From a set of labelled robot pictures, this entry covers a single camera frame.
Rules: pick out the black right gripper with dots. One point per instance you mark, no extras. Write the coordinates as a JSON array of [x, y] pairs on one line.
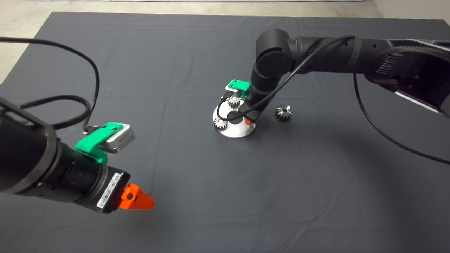
[[258, 105]]

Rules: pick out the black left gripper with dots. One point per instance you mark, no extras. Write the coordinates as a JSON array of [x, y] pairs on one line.
[[91, 184]]

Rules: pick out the larger steel gear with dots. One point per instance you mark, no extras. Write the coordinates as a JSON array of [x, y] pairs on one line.
[[283, 112]]

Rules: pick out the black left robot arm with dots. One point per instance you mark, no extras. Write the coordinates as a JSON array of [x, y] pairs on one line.
[[21, 158]]

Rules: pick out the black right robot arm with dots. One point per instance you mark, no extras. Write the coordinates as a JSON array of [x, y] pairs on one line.
[[327, 54]]

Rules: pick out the small steel gear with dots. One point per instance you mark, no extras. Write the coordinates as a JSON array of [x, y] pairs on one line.
[[234, 102], [220, 123]]

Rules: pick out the round metal plate with hole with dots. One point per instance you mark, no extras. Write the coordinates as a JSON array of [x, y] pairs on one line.
[[233, 133]]

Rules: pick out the dark grey table cloth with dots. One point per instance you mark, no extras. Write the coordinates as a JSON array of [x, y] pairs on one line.
[[211, 193]]

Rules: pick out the silver right camera box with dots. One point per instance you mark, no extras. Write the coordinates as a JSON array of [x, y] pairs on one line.
[[231, 90]]

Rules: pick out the silver camera box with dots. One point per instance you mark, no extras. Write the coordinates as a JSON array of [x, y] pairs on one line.
[[231, 90], [121, 137]]

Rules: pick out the green right camera mount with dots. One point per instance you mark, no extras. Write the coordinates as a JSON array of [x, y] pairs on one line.
[[239, 87]]

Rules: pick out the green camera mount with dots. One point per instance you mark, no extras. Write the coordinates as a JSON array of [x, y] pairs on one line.
[[239, 87], [93, 142]]

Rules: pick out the silver left camera box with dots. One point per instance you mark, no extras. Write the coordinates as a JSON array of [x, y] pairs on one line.
[[121, 137]]

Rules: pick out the green left camera mount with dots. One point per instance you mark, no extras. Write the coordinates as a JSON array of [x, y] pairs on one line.
[[93, 142]]

